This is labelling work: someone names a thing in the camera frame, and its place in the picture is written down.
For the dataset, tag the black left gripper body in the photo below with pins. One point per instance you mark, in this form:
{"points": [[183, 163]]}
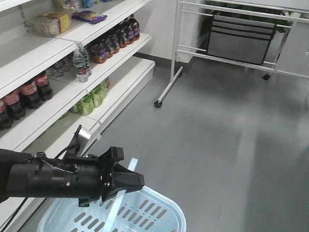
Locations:
{"points": [[85, 178]]}

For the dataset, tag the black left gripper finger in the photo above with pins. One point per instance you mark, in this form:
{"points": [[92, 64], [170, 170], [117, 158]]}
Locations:
{"points": [[111, 192], [124, 178]]}

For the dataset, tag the light blue plastic basket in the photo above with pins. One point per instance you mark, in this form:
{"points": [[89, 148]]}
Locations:
{"points": [[142, 211]]}

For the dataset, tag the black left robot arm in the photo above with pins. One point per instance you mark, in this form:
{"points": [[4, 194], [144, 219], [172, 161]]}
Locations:
{"points": [[15, 174]]}

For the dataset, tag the green can row right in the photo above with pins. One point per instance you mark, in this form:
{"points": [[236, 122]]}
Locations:
{"points": [[90, 101]]}

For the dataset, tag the cola bottle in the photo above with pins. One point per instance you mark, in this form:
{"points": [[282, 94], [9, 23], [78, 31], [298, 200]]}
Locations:
{"points": [[5, 120], [29, 95], [14, 106], [43, 86]]}

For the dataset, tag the white store shelving unit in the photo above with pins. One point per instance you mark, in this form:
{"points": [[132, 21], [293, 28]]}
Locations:
{"points": [[24, 54]]}

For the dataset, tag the clear water bottle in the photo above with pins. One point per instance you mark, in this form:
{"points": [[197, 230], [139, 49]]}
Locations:
{"points": [[81, 64]]}

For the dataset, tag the dark juice bottles row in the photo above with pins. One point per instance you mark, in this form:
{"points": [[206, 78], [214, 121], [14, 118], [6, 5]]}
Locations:
{"points": [[118, 37]]}

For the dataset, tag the biscuit pack yellow band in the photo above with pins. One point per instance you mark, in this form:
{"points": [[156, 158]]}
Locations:
{"points": [[51, 24]]}

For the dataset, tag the purple snack bag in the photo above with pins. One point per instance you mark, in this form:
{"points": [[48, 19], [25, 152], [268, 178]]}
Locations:
{"points": [[89, 16]]}

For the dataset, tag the grey fabric bag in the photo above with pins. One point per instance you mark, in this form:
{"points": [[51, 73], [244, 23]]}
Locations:
{"points": [[240, 39]]}

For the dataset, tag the white rolling rack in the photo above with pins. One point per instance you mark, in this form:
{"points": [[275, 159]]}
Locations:
{"points": [[288, 52]]}

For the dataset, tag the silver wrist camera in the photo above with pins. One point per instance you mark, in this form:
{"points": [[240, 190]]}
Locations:
{"points": [[78, 142]]}

